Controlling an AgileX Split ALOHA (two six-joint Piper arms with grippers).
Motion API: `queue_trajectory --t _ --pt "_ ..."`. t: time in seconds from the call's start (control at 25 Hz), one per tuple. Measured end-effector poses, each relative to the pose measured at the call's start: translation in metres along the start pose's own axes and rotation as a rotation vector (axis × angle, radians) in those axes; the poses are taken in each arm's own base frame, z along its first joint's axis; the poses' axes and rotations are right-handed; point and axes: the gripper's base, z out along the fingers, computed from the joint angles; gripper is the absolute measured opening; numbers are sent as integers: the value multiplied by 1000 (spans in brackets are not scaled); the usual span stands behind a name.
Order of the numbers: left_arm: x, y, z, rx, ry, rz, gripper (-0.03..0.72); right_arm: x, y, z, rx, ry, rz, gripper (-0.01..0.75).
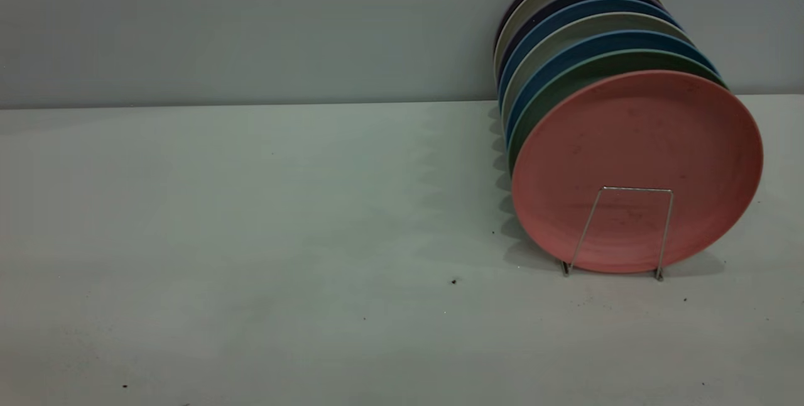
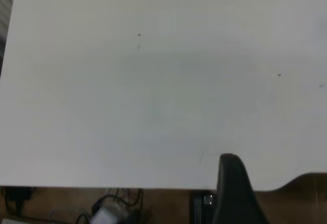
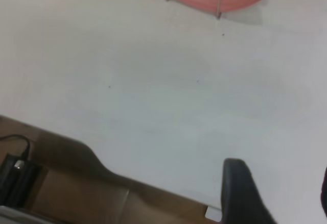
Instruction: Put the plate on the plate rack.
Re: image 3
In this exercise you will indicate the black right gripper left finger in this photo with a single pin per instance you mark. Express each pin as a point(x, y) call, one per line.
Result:
point(237, 198)

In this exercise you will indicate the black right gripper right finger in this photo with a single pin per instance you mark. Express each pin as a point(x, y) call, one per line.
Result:
point(325, 190)

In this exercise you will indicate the black power adapter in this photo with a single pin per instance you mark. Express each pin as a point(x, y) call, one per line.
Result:
point(18, 183)

